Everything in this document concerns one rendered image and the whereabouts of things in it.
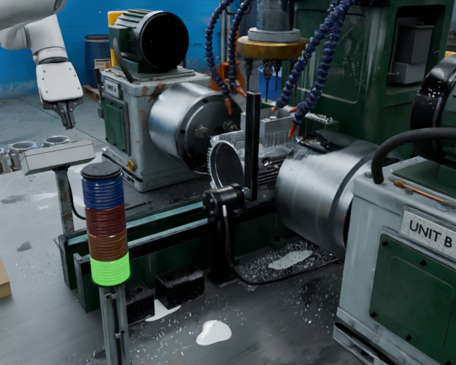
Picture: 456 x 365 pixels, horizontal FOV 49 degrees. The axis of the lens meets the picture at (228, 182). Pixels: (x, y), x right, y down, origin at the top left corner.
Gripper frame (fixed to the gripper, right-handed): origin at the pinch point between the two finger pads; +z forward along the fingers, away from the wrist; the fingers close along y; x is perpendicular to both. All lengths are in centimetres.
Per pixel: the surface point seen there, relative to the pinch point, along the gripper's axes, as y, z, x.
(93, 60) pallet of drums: 181, -168, 433
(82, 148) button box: 0.6, 8.5, -3.4
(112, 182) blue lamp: -14, 23, -59
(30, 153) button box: -12.2, 7.3, -3.4
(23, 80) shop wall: 114, -176, 505
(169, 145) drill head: 27.1, 11.5, 1.5
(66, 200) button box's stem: -4.8, 20.0, 3.9
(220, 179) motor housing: 31.5, 25.3, -14.0
